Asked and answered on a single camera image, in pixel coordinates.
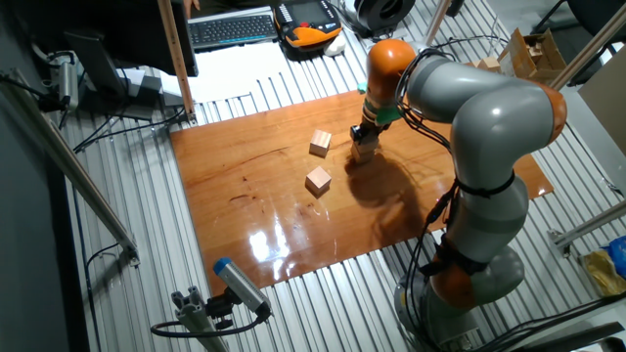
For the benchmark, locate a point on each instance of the aluminium frame beam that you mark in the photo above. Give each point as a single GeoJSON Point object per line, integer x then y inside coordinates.
{"type": "Point", "coordinates": [73, 171]}

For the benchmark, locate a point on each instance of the black computer monitor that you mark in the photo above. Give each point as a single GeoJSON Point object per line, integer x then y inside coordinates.
{"type": "Point", "coordinates": [137, 34]}

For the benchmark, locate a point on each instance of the aluminium profile camera stand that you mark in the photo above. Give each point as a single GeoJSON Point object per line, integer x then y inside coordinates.
{"type": "Point", "coordinates": [195, 318]}

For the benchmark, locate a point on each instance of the orange and black teach pendant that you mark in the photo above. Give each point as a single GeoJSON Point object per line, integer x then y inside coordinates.
{"type": "Point", "coordinates": [308, 34]}

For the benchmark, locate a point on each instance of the grey board panel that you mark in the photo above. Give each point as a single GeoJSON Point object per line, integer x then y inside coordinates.
{"type": "Point", "coordinates": [606, 93]}

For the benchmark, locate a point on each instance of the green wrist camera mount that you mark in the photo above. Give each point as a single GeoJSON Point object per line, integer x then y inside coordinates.
{"type": "Point", "coordinates": [389, 116]}

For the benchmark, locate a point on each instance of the glossy brown wooden board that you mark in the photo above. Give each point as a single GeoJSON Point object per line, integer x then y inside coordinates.
{"type": "Point", "coordinates": [274, 210]}

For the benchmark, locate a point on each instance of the aluminium profile post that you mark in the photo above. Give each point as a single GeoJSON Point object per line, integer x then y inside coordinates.
{"type": "Point", "coordinates": [437, 19]}

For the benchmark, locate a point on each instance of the black round spool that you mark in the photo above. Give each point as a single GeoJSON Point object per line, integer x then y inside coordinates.
{"type": "Point", "coordinates": [376, 17]}

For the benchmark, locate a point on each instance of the black camera clamp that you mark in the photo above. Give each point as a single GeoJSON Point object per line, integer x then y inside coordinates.
{"type": "Point", "coordinates": [220, 308]}

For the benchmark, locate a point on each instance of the blue plastic bag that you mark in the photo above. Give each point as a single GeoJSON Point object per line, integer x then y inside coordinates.
{"type": "Point", "coordinates": [620, 254]}

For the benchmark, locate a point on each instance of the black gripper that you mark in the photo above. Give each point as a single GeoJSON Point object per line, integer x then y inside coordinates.
{"type": "Point", "coordinates": [375, 128]}

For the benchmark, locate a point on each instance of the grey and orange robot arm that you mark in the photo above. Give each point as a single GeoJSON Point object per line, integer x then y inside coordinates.
{"type": "Point", "coordinates": [494, 117]}

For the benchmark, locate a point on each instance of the silver camera with blue cap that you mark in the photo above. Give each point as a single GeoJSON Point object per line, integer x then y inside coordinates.
{"type": "Point", "coordinates": [239, 286]}

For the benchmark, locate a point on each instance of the white computer mouse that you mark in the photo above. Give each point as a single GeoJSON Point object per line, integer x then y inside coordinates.
{"type": "Point", "coordinates": [336, 46]}

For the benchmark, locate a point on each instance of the black office chair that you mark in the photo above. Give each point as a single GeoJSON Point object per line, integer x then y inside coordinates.
{"type": "Point", "coordinates": [596, 12]}

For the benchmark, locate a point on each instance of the small stacked wood pieces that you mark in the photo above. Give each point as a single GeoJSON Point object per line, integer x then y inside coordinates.
{"type": "Point", "coordinates": [489, 63]}

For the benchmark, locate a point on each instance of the aluminium profile bar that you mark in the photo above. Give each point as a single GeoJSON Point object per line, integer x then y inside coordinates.
{"type": "Point", "coordinates": [592, 46]}
{"type": "Point", "coordinates": [587, 227]}

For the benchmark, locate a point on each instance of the yellow plastic bag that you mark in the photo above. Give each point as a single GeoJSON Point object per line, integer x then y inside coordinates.
{"type": "Point", "coordinates": [604, 274]}

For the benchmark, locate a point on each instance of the wood coloured upright post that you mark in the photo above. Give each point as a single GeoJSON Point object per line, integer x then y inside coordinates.
{"type": "Point", "coordinates": [176, 58]}

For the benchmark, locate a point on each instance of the white paper sheets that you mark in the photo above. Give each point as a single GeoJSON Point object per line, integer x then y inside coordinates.
{"type": "Point", "coordinates": [230, 73]}

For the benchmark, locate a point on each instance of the open cardboard box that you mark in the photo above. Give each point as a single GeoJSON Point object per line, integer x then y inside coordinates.
{"type": "Point", "coordinates": [521, 58]}

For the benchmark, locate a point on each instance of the bare person hand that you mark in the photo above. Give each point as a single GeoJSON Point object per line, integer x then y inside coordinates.
{"type": "Point", "coordinates": [191, 6]}

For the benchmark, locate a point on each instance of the black computer keyboard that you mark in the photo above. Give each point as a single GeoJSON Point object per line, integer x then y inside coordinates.
{"type": "Point", "coordinates": [230, 30]}

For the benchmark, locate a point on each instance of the grey box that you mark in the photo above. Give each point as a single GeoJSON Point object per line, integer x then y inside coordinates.
{"type": "Point", "coordinates": [147, 90]}

